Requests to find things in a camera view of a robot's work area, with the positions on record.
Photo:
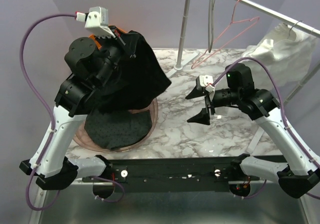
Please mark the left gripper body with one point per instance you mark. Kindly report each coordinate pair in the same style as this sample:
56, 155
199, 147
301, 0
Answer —
114, 50

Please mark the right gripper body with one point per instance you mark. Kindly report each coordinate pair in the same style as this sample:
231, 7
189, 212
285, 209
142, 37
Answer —
222, 97

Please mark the white skirt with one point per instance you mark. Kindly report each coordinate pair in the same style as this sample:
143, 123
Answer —
287, 60

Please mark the grey hanger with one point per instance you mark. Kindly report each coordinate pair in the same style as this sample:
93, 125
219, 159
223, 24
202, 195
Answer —
292, 28
210, 27

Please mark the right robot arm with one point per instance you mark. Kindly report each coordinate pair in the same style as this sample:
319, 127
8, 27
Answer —
300, 173

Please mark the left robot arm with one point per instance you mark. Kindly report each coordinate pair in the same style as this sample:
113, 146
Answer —
91, 68

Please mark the orange plastic bin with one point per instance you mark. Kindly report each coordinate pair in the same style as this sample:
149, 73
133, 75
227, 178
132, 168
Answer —
96, 40

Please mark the black mounting bar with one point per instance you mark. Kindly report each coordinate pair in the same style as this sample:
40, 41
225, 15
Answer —
174, 174

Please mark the black dotted garment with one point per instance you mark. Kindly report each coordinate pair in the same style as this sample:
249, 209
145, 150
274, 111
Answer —
118, 129

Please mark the clear pink plastic basket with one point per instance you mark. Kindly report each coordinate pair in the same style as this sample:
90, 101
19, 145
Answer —
82, 139

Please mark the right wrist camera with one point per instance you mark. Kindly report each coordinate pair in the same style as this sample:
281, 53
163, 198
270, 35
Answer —
204, 83

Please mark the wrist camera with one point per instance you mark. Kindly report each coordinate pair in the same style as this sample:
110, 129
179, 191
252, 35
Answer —
204, 83
96, 21

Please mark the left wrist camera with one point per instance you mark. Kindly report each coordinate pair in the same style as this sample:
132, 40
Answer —
96, 21

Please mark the silver clothes rack rail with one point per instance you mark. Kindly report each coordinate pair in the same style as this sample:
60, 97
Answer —
281, 17

